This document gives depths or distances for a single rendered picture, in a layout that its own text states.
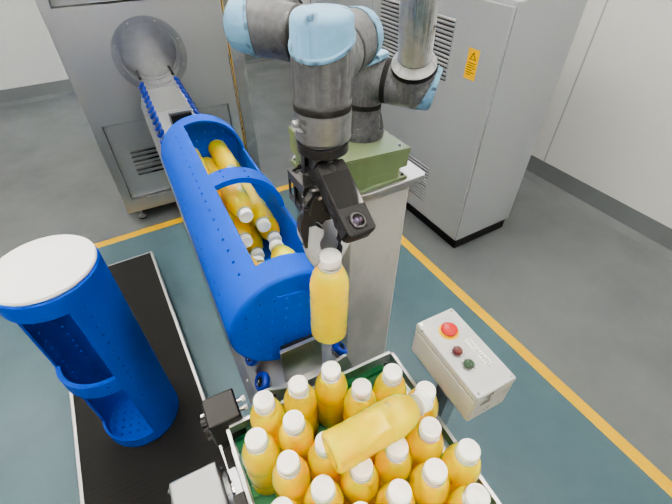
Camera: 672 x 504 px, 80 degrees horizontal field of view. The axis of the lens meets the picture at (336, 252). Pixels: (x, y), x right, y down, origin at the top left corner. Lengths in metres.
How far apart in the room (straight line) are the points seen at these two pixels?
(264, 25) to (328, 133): 0.19
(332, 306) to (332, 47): 0.40
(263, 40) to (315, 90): 0.16
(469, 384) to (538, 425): 1.35
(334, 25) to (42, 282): 1.06
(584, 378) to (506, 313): 0.49
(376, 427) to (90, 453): 1.50
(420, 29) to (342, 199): 0.58
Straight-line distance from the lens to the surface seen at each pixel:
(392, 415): 0.73
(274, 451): 0.82
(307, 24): 0.49
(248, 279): 0.85
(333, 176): 0.55
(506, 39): 2.20
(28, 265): 1.41
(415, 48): 1.06
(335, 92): 0.50
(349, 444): 0.70
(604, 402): 2.41
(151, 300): 2.41
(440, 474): 0.78
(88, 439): 2.07
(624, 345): 2.69
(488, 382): 0.88
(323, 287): 0.67
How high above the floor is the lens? 1.82
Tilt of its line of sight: 43 degrees down
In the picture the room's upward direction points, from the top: straight up
